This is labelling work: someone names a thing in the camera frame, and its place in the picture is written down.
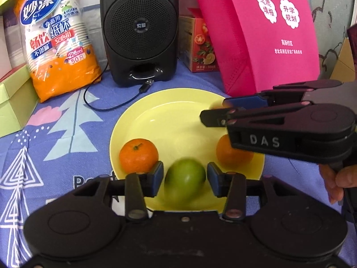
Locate black speaker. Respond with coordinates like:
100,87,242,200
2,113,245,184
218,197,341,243
100,0,179,88

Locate brown cardboard piece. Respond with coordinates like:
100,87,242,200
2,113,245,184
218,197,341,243
329,38,357,82

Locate person's right hand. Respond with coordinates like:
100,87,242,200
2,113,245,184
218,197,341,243
319,162,357,204

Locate green mango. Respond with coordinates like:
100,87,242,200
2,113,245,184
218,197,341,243
164,159,207,205

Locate black cable with plug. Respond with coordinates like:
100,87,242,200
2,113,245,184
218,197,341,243
83,61,155,112

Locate pink non-woven bag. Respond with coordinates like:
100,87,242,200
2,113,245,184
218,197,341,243
188,0,320,97

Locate orange tangerine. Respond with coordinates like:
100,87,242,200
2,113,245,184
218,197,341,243
216,134,254,174
119,138,159,174

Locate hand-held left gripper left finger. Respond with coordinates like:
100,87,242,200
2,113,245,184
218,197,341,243
73,161,164,222

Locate green box with red rim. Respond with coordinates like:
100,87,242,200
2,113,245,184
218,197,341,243
0,64,39,138

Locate blue printed tablecloth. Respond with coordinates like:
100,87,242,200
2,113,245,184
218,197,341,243
0,59,357,268

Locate orange paper cup pack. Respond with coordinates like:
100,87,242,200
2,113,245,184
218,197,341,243
15,0,102,103

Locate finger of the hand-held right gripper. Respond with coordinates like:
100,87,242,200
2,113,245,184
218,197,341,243
223,80,343,109
200,102,313,134

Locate yellow plate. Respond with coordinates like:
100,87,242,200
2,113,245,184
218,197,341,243
109,88,265,213

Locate tomato print food box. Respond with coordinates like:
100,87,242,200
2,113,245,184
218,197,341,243
178,15,221,73

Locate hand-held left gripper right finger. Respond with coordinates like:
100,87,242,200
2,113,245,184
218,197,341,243
207,162,293,222

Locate white box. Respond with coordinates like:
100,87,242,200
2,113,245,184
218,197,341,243
0,14,28,79

